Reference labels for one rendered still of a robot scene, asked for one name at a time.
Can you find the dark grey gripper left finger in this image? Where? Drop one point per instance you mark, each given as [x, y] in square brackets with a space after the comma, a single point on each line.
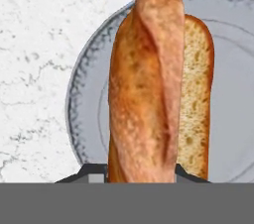
[89, 171]

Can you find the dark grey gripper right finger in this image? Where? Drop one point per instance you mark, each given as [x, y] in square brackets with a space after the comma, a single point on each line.
[185, 176]

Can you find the orange brown sausage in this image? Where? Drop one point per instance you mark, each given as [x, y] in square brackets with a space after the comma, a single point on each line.
[145, 86]

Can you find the brown bread bun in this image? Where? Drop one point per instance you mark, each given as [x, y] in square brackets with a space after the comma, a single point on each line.
[195, 95]

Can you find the grey round plate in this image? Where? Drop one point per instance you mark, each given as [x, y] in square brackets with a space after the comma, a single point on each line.
[231, 102]

